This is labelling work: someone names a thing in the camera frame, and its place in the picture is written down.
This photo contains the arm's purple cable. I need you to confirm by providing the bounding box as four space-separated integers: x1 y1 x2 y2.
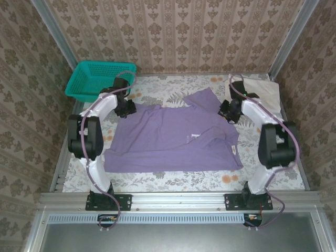
229 75 301 232
81 71 137 232

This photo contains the slotted grey cable duct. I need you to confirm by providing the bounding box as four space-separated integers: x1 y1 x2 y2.
48 213 259 224

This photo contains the floral tablecloth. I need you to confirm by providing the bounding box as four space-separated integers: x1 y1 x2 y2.
62 75 307 194

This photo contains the teal plastic basket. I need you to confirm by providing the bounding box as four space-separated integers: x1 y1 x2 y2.
64 60 137 103

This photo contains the aluminium frame post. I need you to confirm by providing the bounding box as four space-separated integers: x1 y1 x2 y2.
29 0 79 71
269 0 320 77

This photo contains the right arm's purple cable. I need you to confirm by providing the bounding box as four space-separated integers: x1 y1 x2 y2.
229 75 301 232

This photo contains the left arm's purple cable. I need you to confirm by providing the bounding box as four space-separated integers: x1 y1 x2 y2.
81 71 137 232

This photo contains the long aluminium mounting rail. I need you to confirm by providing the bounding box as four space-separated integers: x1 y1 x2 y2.
38 191 323 213

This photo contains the grey metal panel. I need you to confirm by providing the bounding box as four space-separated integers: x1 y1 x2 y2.
25 211 336 252

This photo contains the left arm's black base plate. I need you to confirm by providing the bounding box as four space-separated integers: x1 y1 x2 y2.
85 193 132 212

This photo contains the black controller board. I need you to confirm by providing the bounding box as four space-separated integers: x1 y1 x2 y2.
97 214 119 228
243 213 263 228

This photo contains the white folded t-shirt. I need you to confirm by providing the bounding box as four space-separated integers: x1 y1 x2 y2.
225 73 281 114

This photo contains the purple t-shirt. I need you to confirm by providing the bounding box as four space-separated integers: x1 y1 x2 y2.
103 87 244 174

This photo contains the right arm's black base plate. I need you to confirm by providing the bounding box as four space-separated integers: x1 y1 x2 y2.
224 193 274 212

